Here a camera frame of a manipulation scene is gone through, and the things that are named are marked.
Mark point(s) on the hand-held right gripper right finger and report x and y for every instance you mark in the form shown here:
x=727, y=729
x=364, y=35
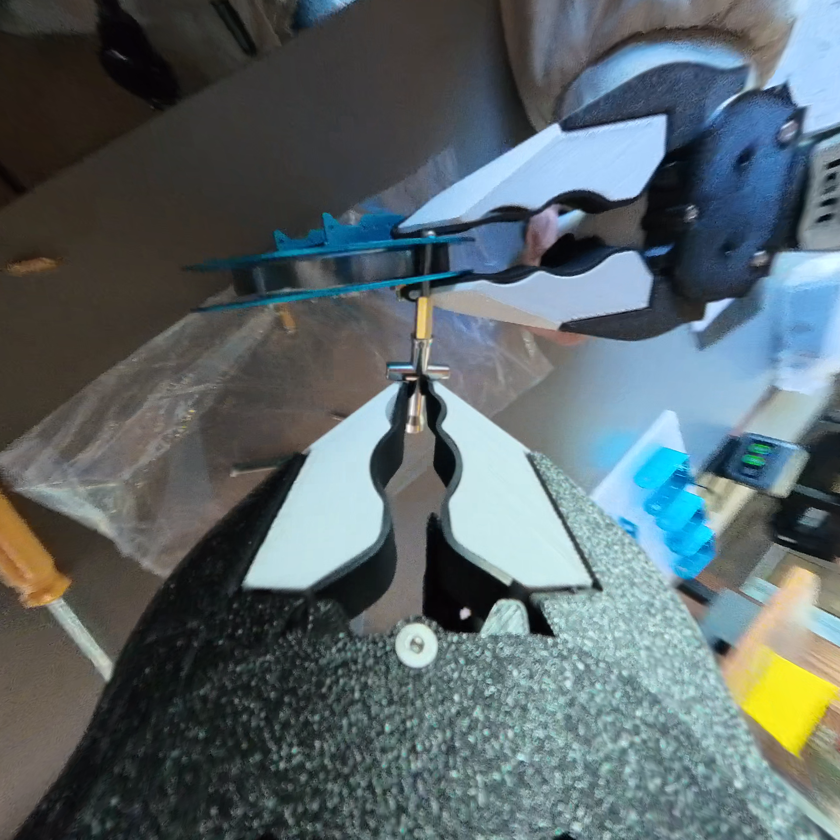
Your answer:
x=518, y=518

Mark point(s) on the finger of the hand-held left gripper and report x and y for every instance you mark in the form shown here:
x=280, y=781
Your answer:
x=558, y=170
x=577, y=289

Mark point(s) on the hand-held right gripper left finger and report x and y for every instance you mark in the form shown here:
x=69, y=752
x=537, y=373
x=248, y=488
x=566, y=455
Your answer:
x=321, y=518

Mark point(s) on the brass standoff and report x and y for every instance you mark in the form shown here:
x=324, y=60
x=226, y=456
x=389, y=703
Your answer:
x=423, y=318

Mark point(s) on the silver cross wrench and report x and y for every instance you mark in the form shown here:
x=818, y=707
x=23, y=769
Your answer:
x=417, y=374

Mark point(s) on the blue metal disc assembly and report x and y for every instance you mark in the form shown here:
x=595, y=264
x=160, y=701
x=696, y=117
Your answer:
x=315, y=272

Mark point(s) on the person's left forearm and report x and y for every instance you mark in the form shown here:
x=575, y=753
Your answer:
x=590, y=33

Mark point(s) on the person's left hand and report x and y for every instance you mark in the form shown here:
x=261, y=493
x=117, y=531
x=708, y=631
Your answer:
x=541, y=236

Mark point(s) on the white foam sheet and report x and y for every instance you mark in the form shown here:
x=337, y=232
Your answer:
x=630, y=453

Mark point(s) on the clear plastic bag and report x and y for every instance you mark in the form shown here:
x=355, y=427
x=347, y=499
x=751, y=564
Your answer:
x=164, y=420

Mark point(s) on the brass spacer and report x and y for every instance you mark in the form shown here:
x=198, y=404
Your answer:
x=287, y=318
x=33, y=266

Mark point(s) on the grey device with green light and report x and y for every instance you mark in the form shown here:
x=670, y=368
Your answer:
x=761, y=463

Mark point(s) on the yellow box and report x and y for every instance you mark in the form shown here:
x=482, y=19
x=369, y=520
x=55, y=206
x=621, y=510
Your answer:
x=787, y=702

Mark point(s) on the blue metal bracket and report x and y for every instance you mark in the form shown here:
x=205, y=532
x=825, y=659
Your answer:
x=676, y=512

